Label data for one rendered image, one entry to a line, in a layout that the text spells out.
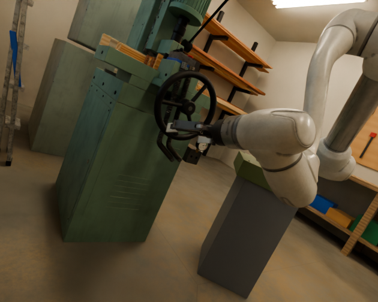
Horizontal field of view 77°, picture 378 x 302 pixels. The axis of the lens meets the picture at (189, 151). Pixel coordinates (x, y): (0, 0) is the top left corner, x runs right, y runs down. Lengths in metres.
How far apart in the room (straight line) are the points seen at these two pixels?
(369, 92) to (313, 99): 0.34
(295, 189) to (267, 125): 0.18
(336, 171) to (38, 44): 3.24
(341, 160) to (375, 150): 2.79
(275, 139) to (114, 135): 0.75
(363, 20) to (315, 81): 0.28
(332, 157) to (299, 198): 0.64
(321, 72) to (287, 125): 0.32
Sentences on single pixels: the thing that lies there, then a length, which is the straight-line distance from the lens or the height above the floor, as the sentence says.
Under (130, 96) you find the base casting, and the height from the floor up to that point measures 0.75.
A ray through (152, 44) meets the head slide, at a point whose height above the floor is 1.03.
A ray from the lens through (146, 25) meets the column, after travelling 1.44.
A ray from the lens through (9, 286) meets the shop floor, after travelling 1.14.
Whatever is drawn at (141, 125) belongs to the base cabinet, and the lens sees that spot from 1.11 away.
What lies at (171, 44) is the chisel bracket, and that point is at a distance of 1.24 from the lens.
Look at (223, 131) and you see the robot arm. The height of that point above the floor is 0.80.
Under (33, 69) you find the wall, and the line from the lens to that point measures 3.51.
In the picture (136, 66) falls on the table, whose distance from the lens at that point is 1.06.
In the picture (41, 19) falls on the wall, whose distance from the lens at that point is 3.49.
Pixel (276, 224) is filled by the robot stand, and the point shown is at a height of 0.45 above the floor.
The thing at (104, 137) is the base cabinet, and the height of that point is 0.55.
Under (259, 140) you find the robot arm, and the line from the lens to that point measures 0.53.
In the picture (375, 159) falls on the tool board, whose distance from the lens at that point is 4.04.
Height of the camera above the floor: 0.82
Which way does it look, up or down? 10 degrees down
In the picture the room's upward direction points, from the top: 24 degrees clockwise
